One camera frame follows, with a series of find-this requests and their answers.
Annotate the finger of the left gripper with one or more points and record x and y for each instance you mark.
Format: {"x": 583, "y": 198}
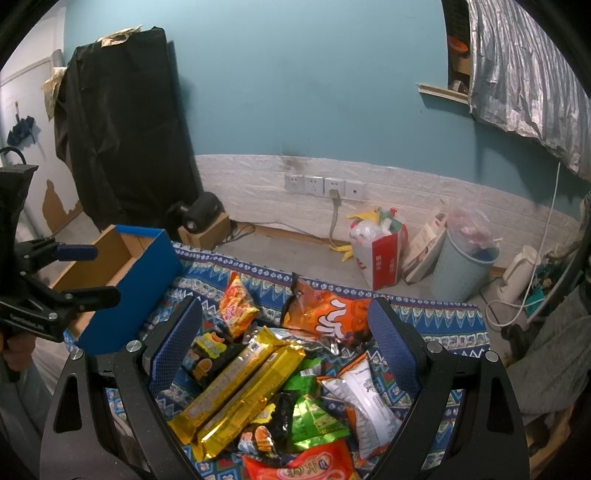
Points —
{"x": 76, "y": 252}
{"x": 87, "y": 297}

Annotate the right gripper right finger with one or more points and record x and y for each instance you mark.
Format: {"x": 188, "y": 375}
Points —
{"x": 401, "y": 345}

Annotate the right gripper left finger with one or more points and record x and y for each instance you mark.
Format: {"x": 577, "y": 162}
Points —
{"x": 168, "y": 343}

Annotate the black yellow small snack bag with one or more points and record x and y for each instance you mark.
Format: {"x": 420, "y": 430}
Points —
{"x": 208, "y": 353}

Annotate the small orange snack bag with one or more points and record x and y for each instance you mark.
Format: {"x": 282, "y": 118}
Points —
{"x": 236, "y": 307}

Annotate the white orange chips bag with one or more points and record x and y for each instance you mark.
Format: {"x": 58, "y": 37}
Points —
{"x": 374, "y": 422}

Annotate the yellow long snack pack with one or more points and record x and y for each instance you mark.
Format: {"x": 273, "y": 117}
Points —
{"x": 225, "y": 384}
{"x": 218, "y": 432}

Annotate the large orange chips bag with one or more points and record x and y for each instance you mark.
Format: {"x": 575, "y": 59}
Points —
{"x": 323, "y": 313}

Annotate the green snack bag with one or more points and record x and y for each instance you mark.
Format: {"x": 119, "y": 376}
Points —
{"x": 309, "y": 424}

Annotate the red snack bag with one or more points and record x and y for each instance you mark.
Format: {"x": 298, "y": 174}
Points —
{"x": 328, "y": 461}

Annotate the person left hand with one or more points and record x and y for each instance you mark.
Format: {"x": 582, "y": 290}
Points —
{"x": 17, "y": 351}

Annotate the blue cardboard box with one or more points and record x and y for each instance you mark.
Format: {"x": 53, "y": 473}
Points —
{"x": 141, "y": 263}

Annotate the patterned blue blanket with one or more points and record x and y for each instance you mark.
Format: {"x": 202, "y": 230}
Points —
{"x": 459, "y": 327}

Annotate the light blue trash bin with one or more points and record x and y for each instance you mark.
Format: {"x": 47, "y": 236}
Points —
{"x": 458, "y": 275}

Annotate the red white paper bag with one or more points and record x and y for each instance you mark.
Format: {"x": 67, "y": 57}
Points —
{"x": 378, "y": 240}

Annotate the white shopping bag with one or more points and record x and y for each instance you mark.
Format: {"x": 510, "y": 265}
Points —
{"x": 424, "y": 249}

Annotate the banana peel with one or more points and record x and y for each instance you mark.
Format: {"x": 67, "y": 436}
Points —
{"x": 345, "y": 250}

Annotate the small cardboard box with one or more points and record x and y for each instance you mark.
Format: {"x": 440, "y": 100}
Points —
{"x": 211, "y": 237}

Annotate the black speaker on box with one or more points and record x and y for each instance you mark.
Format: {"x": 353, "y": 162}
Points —
{"x": 195, "y": 217}

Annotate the grey clothing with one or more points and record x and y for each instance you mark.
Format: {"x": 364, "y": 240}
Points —
{"x": 554, "y": 371}

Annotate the wooden window sill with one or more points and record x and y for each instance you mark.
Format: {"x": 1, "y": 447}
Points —
{"x": 443, "y": 93}

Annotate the silver foil curtain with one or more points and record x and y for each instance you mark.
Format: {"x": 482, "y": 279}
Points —
{"x": 522, "y": 84}

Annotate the wall socket row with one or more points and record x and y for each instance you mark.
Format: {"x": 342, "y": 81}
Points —
{"x": 329, "y": 187}

